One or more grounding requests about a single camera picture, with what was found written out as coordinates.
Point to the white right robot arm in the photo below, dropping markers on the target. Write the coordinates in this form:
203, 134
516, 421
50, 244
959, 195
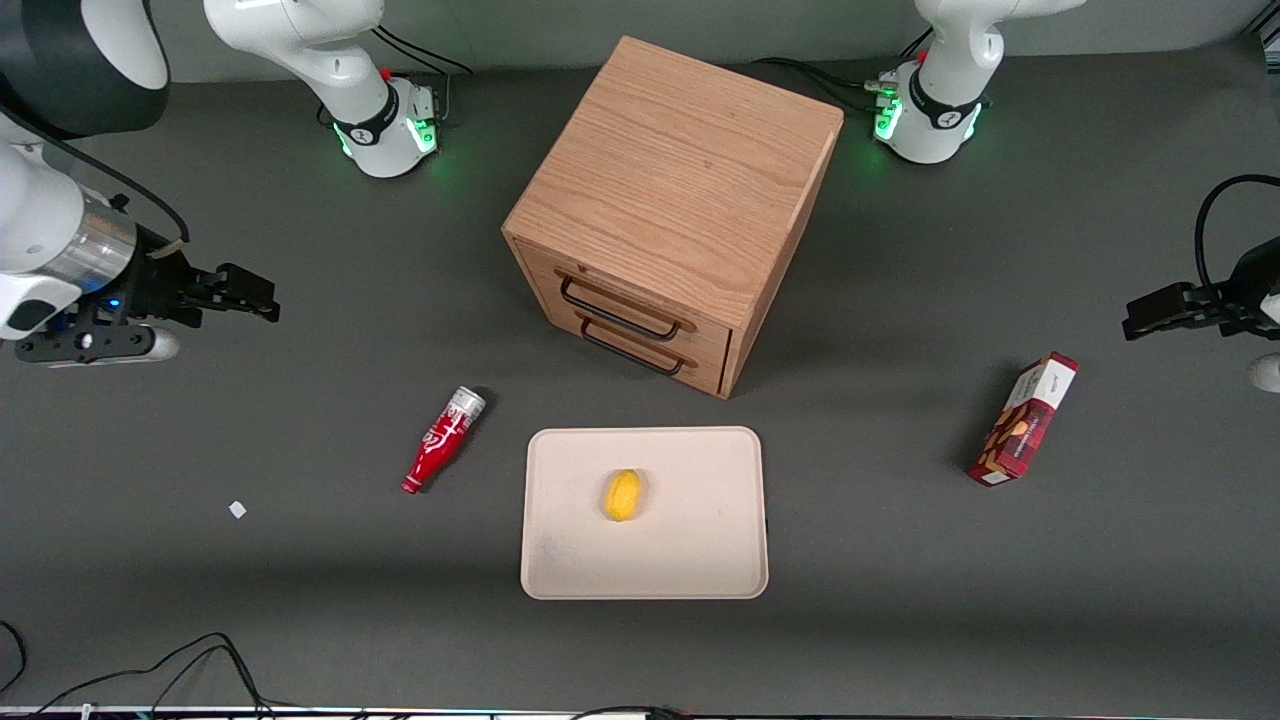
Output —
330, 60

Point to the wooden drawer cabinet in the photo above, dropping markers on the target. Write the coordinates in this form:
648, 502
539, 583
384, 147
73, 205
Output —
680, 180

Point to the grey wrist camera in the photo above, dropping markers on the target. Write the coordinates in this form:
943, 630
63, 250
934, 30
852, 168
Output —
1268, 373
150, 345

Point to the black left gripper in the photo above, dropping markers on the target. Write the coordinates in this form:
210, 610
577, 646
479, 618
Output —
1236, 297

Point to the red coke bottle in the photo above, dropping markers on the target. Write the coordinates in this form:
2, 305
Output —
440, 446

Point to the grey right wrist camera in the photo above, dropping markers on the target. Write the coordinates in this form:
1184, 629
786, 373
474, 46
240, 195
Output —
150, 345

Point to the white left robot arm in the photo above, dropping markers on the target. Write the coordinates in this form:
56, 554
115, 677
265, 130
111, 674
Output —
940, 90

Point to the beige plastic tray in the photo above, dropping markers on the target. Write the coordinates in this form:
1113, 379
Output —
690, 540

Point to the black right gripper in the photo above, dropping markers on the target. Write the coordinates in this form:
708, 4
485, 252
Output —
160, 280

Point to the red snack box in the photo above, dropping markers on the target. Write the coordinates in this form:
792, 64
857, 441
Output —
1022, 425

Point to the yellow lemon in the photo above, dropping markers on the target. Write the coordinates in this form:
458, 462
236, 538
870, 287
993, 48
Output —
622, 495

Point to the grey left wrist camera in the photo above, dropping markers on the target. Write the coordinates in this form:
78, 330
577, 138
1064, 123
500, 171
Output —
1268, 373

